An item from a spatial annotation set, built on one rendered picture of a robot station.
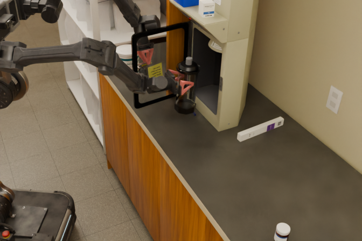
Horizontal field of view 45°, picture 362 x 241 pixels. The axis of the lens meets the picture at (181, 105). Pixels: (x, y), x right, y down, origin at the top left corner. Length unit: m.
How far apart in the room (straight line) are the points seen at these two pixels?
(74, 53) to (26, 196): 1.52
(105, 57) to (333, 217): 1.04
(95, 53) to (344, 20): 1.03
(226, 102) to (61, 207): 1.25
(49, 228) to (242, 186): 1.25
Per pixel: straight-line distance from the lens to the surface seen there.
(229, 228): 1.66
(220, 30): 1.80
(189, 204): 1.94
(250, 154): 1.98
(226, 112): 2.04
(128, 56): 2.44
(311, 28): 2.07
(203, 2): 1.80
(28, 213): 2.73
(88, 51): 1.48
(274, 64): 2.33
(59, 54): 1.53
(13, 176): 3.39
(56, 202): 2.77
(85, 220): 2.96
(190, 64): 1.93
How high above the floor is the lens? 2.19
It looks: 34 degrees down
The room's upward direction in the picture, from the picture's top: 2 degrees clockwise
